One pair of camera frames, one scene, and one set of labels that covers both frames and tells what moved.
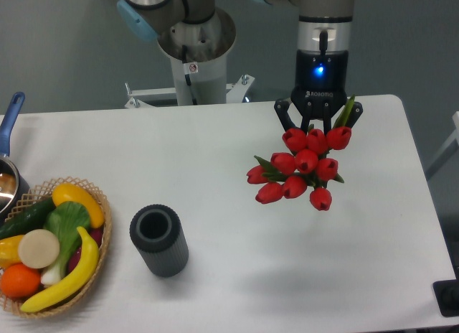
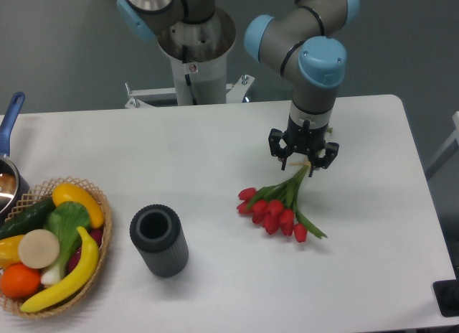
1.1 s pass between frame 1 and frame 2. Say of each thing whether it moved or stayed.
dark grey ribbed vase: stayed
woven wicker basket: stayed
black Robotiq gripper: moved
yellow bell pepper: stayed
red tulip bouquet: moved
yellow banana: stayed
